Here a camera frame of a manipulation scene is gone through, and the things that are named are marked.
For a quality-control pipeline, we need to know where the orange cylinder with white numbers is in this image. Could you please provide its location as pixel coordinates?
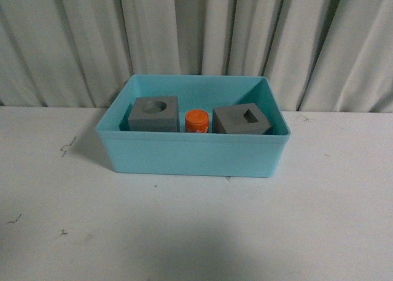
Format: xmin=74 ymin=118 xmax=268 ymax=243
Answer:
xmin=185 ymin=109 xmax=209 ymax=133

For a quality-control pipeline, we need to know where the gray cube with round hole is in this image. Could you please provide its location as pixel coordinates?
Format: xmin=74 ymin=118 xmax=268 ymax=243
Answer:
xmin=128 ymin=96 xmax=180 ymax=133

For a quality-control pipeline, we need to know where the gray cube with square hole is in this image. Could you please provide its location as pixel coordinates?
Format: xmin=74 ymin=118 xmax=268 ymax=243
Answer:
xmin=212 ymin=103 xmax=273 ymax=134

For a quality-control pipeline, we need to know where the blue plastic box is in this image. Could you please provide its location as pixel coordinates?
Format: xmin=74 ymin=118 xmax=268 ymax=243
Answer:
xmin=96 ymin=74 xmax=290 ymax=177

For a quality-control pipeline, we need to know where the white curtain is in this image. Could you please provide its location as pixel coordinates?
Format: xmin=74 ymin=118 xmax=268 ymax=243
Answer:
xmin=1 ymin=0 xmax=392 ymax=113

